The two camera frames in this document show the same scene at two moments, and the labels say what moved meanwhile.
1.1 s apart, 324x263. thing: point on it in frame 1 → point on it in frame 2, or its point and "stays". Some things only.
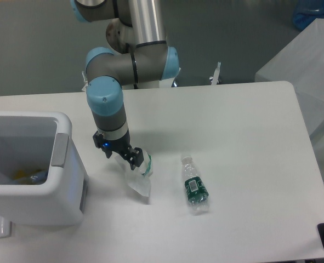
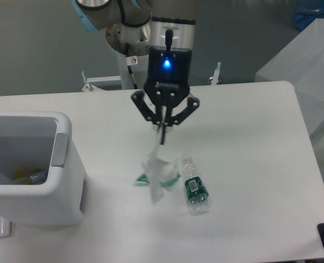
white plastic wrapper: (138, 178) → (157, 174)
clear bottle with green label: (195, 188) stays
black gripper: (134, 156) → (168, 74)
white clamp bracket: (216, 75) stays
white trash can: (38, 141) stays
